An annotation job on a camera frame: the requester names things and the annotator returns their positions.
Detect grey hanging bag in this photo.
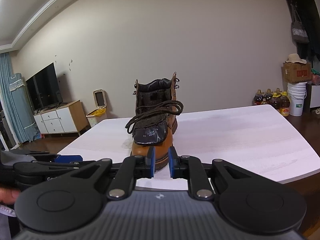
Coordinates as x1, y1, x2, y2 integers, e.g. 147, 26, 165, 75
291, 4, 310, 45

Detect black flat television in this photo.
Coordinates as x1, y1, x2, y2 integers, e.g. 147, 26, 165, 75
26, 62, 63, 112

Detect person's left hand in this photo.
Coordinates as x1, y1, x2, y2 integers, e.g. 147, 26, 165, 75
0, 187, 22, 206

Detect cluster of cooking oil bottles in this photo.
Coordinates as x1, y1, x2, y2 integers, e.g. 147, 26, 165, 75
252, 88, 291, 117

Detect white wooden TV cabinet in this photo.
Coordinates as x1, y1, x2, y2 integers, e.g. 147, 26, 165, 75
33, 99, 88, 137

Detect straw hat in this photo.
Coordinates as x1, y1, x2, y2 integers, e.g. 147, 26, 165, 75
286, 53, 308, 65

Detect brown shoelace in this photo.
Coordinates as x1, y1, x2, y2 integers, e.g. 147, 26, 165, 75
124, 99, 185, 135

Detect beige trash bin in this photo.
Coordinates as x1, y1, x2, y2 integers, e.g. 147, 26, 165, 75
86, 89, 108, 128

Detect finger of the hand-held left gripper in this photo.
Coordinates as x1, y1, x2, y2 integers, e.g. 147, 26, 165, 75
24, 150, 83, 164
14, 160, 86, 178

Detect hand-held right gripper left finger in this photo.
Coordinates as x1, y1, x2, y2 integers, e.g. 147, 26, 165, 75
73, 146, 156, 200

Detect large cardboard box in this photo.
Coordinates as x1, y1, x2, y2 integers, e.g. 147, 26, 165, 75
282, 61, 312, 84

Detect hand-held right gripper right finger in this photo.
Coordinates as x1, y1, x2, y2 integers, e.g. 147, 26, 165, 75
168, 146, 248, 200

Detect tan leather boot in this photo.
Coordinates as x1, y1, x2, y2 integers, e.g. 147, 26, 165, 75
124, 71, 185, 173

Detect white plastic bucket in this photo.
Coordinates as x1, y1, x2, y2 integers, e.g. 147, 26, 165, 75
286, 81, 308, 117

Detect dark hanging clothes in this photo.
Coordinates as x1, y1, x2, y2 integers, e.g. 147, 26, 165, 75
287, 0, 320, 63

